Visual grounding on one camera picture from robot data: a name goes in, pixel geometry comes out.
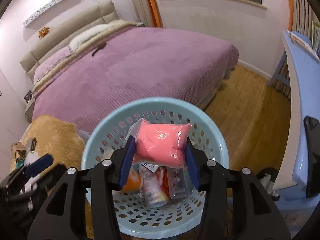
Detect purple covered bed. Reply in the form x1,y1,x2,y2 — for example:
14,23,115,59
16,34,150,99
33,27,239,132

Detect pink plastic packet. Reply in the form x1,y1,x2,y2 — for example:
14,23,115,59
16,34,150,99
132,119,192,168

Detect orange paper cup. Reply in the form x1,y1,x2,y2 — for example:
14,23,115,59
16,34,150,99
121,168,143,193

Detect white built-in wardrobe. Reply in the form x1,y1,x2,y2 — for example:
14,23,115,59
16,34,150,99
0,73,29,178

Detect clear plastic bottle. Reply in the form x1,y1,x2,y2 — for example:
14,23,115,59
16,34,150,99
167,167,193,199

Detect black photo frame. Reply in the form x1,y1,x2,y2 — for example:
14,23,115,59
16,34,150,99
24,90,33,103

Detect light blue desk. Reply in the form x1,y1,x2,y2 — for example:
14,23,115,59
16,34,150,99
268,29,320,230

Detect beige orange left curtain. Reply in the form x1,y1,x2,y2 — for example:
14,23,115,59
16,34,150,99
131,0,163,28

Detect white patterned wall shelf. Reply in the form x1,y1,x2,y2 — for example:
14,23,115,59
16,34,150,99
23,0,64,28

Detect dark object on bed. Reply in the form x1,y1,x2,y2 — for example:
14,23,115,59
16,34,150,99
91,42,107,56

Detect beige orange curtain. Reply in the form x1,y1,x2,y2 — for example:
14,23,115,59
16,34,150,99
288,0,319,41
131,0,163,28

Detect beige orange right curtain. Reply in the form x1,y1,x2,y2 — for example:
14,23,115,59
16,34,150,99
288,0,319,41

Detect light blue plastic basket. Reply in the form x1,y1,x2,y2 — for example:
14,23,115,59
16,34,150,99
81,97,229,239

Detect purple pillow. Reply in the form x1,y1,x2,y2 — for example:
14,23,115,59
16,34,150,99
33,46,74,85

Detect orange plush toy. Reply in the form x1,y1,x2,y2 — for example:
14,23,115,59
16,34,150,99
39,27,50,38

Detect white patterned pillow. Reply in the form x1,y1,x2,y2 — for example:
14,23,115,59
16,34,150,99
68,24,112,51

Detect grey bedside table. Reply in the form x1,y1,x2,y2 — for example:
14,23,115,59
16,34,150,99
24,98,35,122

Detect black smartphone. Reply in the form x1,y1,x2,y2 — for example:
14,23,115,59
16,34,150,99
303,116,320,198

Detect beige padded headboard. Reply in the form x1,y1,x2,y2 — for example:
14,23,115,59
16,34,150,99
20,0,119,80

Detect books on desk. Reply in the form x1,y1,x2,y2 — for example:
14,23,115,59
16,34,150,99
287,21,319,63

